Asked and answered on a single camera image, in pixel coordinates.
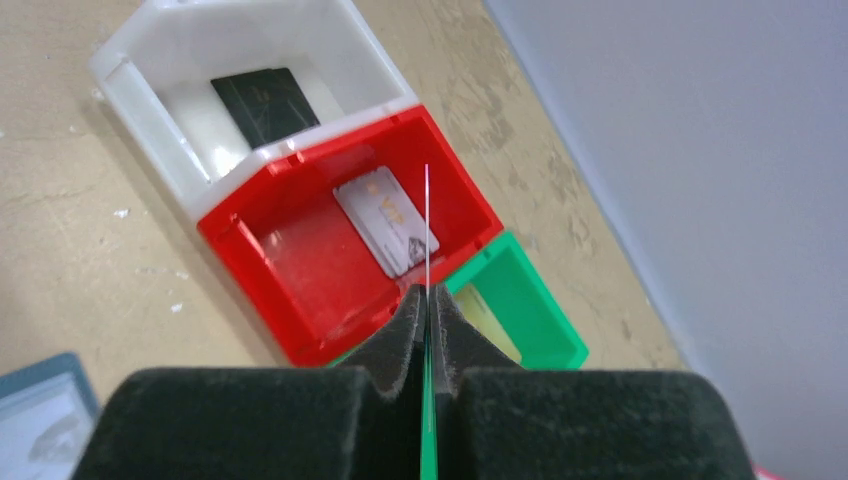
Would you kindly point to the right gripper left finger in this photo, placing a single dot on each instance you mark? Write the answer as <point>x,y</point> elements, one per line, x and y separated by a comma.
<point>359,419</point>

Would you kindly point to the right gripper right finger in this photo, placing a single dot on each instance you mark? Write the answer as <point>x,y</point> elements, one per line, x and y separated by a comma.
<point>494,419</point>

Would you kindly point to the blue card holder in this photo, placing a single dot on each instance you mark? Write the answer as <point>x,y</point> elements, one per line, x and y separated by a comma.
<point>48,412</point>

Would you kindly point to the gold card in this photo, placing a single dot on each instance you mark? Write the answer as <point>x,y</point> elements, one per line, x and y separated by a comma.
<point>477,312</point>

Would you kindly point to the white grey card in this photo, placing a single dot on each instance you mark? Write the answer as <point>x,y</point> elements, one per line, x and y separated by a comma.
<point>386,219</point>

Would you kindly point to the black card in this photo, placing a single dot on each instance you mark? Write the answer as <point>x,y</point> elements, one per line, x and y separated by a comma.
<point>267,105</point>

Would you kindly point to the green plastic bin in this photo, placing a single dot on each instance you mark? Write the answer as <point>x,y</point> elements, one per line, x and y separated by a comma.
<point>520,300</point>

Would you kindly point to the red plastic bin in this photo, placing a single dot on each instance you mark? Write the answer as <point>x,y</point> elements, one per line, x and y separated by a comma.
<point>290,247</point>

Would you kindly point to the white plastic bin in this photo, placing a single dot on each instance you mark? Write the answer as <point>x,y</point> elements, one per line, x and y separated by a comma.
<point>213,90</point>

